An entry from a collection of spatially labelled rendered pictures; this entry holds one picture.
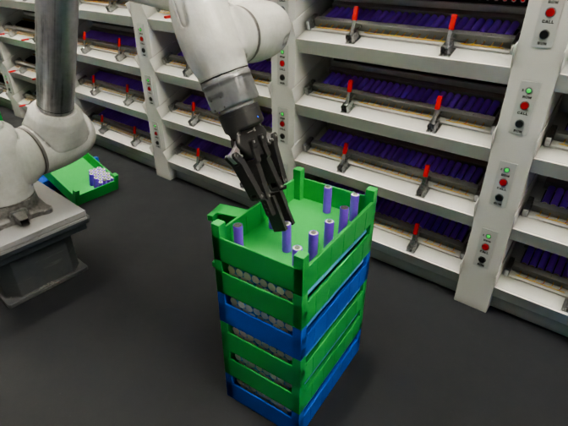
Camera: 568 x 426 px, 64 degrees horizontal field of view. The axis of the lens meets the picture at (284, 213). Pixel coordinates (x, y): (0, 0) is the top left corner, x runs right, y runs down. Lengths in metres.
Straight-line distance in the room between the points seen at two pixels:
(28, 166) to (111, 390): 0.67
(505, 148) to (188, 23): 0.79
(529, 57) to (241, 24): 0.65
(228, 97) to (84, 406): 0.80
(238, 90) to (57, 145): 0.84
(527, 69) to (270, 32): 0.59
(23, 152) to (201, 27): 0.82
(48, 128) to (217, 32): 0.82
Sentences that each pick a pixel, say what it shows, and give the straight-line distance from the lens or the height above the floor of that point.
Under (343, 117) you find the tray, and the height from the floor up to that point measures 0.48.
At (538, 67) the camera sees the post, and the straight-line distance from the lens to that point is 1.17.
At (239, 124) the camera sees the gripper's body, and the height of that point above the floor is 0.65.
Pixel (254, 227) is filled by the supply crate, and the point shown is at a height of 0.40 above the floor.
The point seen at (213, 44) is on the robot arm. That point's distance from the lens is 0.77.
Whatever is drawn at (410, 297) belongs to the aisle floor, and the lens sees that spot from 1.44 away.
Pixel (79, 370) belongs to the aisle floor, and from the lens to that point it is 1.30.
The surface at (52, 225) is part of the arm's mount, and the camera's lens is 1.46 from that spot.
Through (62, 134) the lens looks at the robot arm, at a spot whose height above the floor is 0.44.
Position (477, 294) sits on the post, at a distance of 1.43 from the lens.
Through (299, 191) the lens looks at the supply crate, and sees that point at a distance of 1.04.
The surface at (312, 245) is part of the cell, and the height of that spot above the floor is 0.44.
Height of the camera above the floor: 0.91
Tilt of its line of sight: 31 degrees down
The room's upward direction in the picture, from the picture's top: straight up
